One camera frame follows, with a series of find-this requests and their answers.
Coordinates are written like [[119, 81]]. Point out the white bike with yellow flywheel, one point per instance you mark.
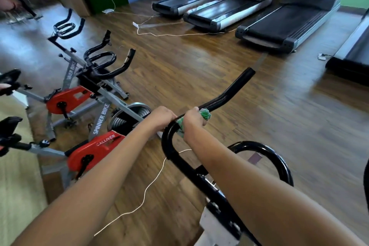
[[210, 228]]

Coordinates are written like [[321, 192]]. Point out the person's left forearm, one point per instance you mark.
[[86, 197]]

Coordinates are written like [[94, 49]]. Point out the person's right hand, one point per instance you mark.
[[195, 125]]

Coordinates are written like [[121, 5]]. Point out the brown tape patch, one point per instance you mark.
[[255, 158]]

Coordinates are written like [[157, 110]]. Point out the white power strip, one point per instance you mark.
[[136, 24]]

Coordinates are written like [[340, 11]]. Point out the white extension socket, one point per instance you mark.
[[108, 10]]

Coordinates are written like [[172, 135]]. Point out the green checkered cleaning cloth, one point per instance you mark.
[[204, 115]]

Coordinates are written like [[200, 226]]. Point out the person's left hand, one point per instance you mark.
[[158, 120]]

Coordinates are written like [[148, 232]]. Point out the red and grey spin bike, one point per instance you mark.
[[95, 150], [68, 99]]

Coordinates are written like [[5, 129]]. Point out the person's right forearm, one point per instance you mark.
[[265, 197]]

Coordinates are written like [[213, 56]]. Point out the small grey floor plug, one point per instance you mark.
[[323, 57]]

